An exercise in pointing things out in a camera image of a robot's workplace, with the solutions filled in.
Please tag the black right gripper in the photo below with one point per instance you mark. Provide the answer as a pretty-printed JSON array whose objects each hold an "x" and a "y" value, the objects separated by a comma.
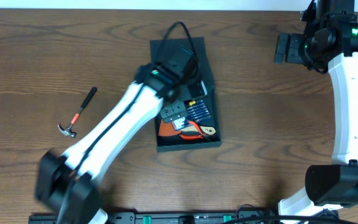
[{"x": 282, "y": 47}]

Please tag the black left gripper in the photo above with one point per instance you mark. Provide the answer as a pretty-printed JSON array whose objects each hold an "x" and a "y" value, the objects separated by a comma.
[{"x": 173, "y": 109}]

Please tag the orange scraper with beige handle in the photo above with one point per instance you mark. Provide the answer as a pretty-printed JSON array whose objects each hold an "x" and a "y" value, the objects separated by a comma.
[{"x": 167, "y": 129}]

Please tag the blue precision screwdriver set case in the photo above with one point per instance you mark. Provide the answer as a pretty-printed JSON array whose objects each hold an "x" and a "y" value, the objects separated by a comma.
[{"x": 197, "y": 113}]

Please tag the red handled cutting pliers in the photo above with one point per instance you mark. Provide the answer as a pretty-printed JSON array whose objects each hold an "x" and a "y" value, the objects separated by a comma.
[{"x": 194, "y": 131}]

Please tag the black yellow screwdriver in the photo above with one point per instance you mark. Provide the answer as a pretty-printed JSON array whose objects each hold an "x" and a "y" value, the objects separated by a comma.
[{"x": 191, "y": 103}]

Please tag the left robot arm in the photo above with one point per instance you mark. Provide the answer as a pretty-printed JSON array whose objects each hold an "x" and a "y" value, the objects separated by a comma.
[{"x": 68, "y": 184}]

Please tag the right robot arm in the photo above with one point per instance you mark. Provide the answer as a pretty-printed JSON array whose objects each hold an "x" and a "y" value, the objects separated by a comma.
[{"x": 328, "y": 45}]

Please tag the dark green open box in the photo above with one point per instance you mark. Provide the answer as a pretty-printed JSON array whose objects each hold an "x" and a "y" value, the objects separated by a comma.
[{"x": 176, "y": 143}]

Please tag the small claw hammer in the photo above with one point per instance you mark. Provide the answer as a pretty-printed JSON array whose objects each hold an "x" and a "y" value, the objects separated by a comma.
[{"x": 68, "y": 130}]

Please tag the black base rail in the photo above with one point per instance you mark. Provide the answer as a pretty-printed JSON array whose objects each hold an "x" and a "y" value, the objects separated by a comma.
[{"x": 174, "y": 218}]

